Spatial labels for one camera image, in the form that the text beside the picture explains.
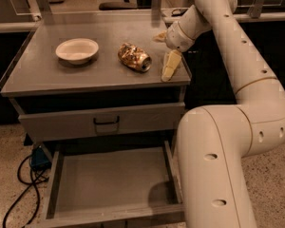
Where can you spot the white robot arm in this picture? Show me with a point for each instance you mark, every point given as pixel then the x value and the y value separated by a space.
pixel 213 139

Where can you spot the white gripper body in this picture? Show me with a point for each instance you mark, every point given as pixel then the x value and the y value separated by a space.
pixel 175 39

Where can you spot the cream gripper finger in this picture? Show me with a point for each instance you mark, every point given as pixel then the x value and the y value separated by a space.
pixel 160 37
pixel 171 61

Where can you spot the open grey middle drawer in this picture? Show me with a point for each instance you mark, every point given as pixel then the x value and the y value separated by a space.
pixel 131 188

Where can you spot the black object on ledge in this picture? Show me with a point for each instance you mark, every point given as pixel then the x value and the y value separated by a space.
pixel 178 12

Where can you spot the grey upper drawer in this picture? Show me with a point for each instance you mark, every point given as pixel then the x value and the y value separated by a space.
pixel 54 126

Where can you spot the blue power box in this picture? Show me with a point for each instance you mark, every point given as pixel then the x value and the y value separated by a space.
pixel 40 159

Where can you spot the grey drawer cabinet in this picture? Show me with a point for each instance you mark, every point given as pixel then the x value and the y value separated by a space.
pixel 40 82

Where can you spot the black drawer handle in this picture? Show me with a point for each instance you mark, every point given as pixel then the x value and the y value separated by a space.
pixel 115 121

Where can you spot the white bowl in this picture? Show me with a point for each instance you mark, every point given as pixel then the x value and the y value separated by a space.
pixel 77 51

